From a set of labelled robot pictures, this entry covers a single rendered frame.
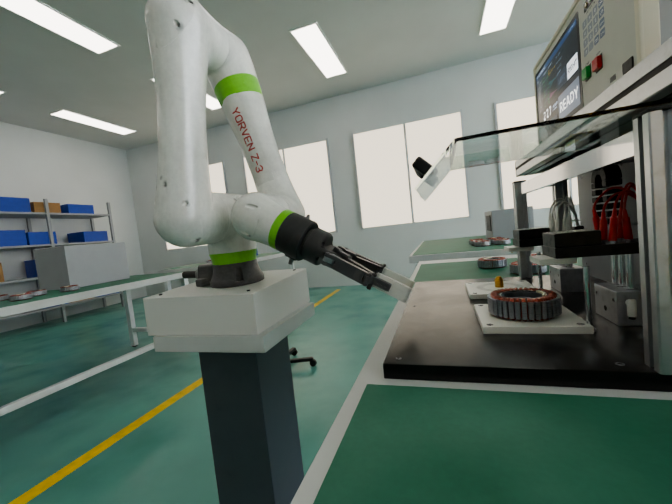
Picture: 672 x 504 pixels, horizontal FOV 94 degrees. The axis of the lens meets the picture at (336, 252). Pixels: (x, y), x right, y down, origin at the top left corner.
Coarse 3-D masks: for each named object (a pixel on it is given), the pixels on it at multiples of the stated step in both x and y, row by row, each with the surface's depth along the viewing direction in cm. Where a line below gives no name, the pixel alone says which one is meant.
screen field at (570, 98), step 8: (576, 80) 57; (568, 88) 61; (576, 88) 57; (560, 96) 65; (568, 96) 61; (576, 96) 58; (560, 104) 65; (568, 104) 61; (576, 104) 58; (560, 112) 65; (568, 112) 62
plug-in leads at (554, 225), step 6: (558, 198) 75; (570, 198) 73; (552, 204) 76; (564, 204) 74; (552, 210) 74; (558, 210) 72; (564, 210) 74; (552, 216) 74; (558, 216) 72; (564, 216) 74; (570, 216) 71; (576, 216) 73; (552, 222) 74; (558, 222) 72; (564, 222) 74; (570, 222) 71; (576, 222) 74; (552, 228) 74; (558, 228) 72; (564, 228) 74; (570, 228) 71; (576, 228) 73; (582, 228) 73
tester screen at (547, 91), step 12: (564, 36) 60; (576, 36) 56; (564, 48) 61; (576, 48) 56; (552, 60) 67; (564, 60) 61; (540, 72) 75; (552, 72) 68; (576, 72) 57; (540, 84) 76; (552, 84) 68; (564, 84) 62; (540, 96) 76; (552, 96) 69; (540, 108) 77; (552, 108) 69; (576, 108) 58; (540, 120) 78
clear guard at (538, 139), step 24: (552, 120) 37; (576, 120) 37; (600, 120) 38; (624, 120) 39; (456, 144) 42; (480, 144) 43; (504, 144) 45; (528, 144) 47; (552, 144) 49; (576, 144) 51; (600, 144) 53; (432, 168) 42; (456, 168) 61; (432, 192) 64
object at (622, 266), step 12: (552, 240) 52; (564, 240) 50; (576, 240) 50; (588, 240) 49; (600, 240) 49; (636, 240) 49; (552, 252) 52; (564, 252) 50; (576, 252) 50; (588, 252) 49; (600, 252) 49; (612, 252) 48; (624, 252) 48; (636, 252) 47; (540, 264) 52; (552, 264) 51; (612, 264) 53; (624, 264) 50; (612, 276) 53; (624, 276) 50
